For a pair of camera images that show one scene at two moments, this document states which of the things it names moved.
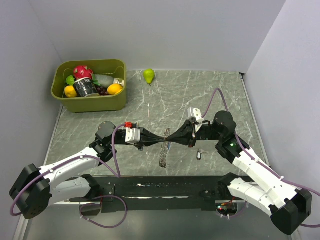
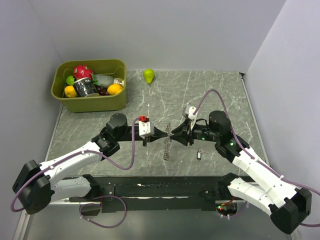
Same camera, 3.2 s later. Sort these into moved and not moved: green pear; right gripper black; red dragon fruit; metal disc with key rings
Moved: metal disc with key rings
Not moved: green pear; right gripper black; red dragon fruit
